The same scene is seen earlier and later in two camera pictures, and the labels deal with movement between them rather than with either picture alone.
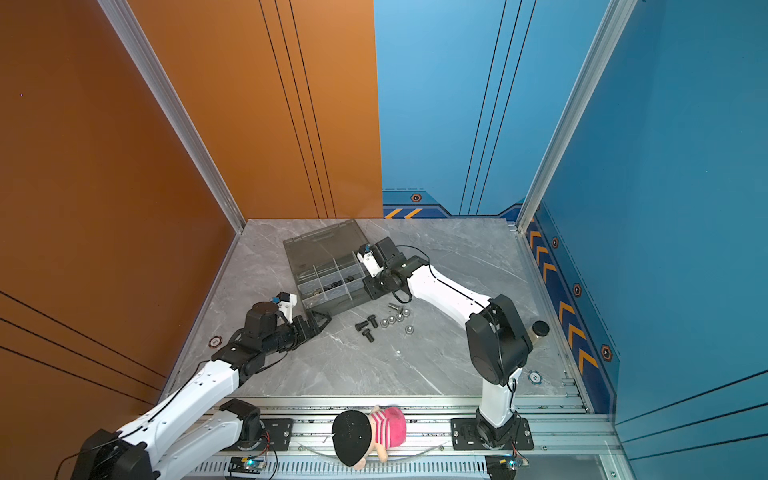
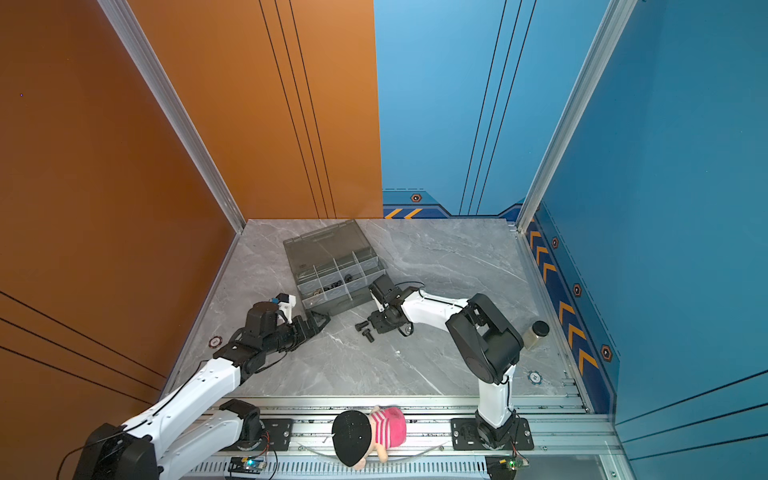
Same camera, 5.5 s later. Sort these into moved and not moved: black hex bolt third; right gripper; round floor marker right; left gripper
Moved: right gripper
Not moved: round floor marker right; black hex bolt third; left gripper
